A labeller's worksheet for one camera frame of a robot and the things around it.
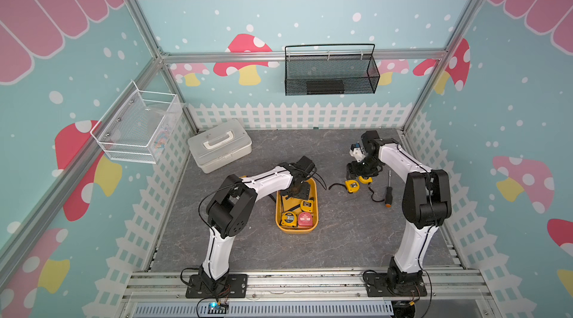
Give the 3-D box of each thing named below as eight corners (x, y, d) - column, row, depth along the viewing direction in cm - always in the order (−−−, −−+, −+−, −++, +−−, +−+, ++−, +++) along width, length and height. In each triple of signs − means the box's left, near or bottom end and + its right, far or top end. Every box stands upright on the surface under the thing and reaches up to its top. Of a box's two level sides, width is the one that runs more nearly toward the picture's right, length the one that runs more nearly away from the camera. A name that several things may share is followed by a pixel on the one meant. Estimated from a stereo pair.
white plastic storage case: (204, 178, 103) (195, 162, 93) (194, 155, 111) (185, 139, 102) (253, 155, 111) (249, 138, 102) (241, 136, 120) (236, 119, 110)
